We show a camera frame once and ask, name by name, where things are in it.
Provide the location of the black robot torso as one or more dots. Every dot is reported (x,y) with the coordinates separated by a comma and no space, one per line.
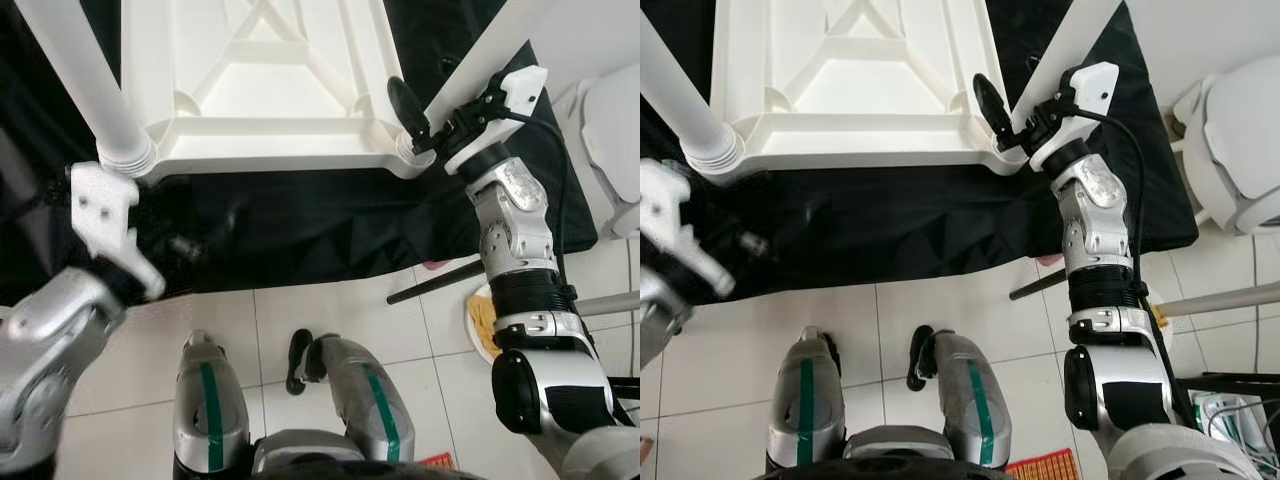
(900,470)
(340,470)

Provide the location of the white plastic children table top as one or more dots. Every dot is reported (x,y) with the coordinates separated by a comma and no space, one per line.
(270,120)
(860,120)

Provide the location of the black robot right foot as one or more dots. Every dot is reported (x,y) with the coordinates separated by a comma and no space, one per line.
(300,362)
(922,358)

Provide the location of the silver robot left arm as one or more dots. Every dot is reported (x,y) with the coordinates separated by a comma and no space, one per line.
(660,320)
(50,350)

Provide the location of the silver robot right leg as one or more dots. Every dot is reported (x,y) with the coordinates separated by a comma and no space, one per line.
(372,400)
(975,400)

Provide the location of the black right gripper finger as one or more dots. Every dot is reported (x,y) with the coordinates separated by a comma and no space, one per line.
(408,112)
(992,108)

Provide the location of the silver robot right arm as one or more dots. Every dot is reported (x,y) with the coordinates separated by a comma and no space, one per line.
(515,230)
(1095,230)

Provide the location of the pink white packet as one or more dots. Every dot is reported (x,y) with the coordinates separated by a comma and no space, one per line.
(1048,259)
(435,266)

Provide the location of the white round plate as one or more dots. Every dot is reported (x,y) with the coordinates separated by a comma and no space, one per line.
(1165,322)
(470,320)

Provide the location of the black metal table leg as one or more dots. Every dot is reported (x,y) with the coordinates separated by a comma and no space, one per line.
(1038,283)
(435,283)

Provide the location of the black table cloth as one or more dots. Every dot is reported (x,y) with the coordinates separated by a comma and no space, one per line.
(880,220)
(300,220)

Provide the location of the grey bar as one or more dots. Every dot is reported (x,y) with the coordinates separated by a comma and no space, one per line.
(1225,298)
(610,303)

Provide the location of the yellow crumpled cloth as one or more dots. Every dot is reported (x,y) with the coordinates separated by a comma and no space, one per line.
(485,322)
(1157,317)

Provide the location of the red printed box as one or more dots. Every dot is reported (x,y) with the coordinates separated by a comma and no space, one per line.
(435,461)
(1045,465)

